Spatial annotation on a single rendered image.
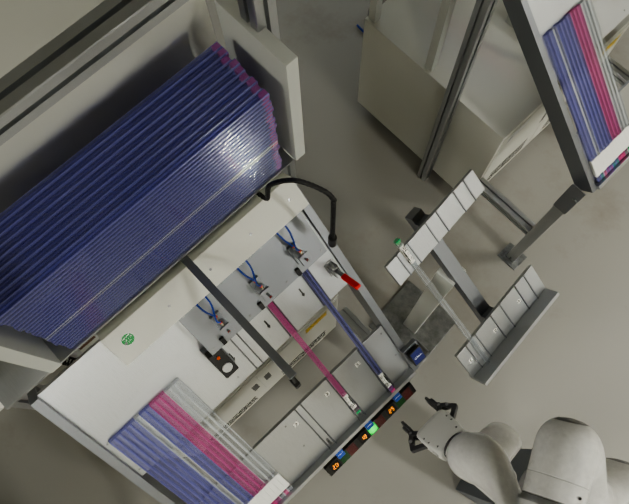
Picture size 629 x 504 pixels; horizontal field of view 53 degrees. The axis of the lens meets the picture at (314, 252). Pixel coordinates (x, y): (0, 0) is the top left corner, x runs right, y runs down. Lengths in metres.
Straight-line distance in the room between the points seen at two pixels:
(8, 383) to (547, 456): 0.92
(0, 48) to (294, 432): 1.11
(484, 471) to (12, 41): 1.01
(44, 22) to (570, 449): 1.04
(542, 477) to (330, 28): 2.38
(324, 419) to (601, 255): 1.54
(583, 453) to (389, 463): 1.44
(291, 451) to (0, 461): 1.39
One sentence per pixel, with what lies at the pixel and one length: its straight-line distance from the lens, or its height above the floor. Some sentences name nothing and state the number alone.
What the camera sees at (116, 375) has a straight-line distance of 1.41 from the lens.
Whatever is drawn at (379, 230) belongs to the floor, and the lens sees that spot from 2.65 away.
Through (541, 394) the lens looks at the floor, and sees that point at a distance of 2.64.
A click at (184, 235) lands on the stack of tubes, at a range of 1.13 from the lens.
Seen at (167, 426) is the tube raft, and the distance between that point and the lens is 1.50.
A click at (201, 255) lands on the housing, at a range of 1.26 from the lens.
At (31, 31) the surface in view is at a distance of 1.06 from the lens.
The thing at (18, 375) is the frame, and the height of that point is 1.39.
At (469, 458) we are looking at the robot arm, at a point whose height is 1.33.
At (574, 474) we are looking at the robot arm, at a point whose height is 1.43.
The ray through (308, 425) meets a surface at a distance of 1.69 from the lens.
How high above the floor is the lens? 2.50
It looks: 73 degrees down
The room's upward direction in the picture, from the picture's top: 4 degrees counter-clockwise
